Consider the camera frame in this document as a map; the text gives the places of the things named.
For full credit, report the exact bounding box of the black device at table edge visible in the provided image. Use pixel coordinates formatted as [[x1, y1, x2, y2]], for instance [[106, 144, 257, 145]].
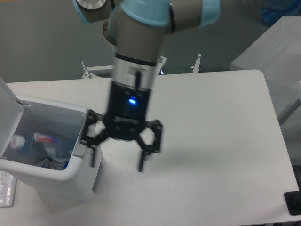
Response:
[[284, 191, 301, 216]]

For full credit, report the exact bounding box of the clear plastic sheet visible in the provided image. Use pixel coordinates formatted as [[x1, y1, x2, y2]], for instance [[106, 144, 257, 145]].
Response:
[[0, 171, 17, 208]]

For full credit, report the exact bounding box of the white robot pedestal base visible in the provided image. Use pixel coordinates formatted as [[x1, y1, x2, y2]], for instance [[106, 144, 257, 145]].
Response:
[[102, 19, 117, 47]]

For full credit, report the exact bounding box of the crushed clear plastic bottle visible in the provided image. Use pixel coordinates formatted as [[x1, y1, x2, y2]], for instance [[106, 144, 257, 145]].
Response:
[[9, 132, 76, 159]]

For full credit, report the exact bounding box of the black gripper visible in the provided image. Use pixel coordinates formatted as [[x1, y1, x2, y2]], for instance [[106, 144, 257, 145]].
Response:
[[81, 81, 163, 172]]

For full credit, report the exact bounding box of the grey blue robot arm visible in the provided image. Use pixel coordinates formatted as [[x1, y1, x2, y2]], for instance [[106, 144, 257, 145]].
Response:
[[73, 0, 221, 171]]

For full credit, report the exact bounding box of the white metal frame bracket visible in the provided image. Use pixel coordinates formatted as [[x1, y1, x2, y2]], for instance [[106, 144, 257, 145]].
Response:
[[81, 53, 202, 79]]

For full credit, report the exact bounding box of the old trash in bin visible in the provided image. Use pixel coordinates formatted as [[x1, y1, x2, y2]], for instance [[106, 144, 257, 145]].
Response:
[[37, 158, 69, 171]]

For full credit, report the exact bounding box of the white plastic trash can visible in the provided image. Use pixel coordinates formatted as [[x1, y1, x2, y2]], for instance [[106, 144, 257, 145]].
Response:
[[0, 81, 104, 202]]

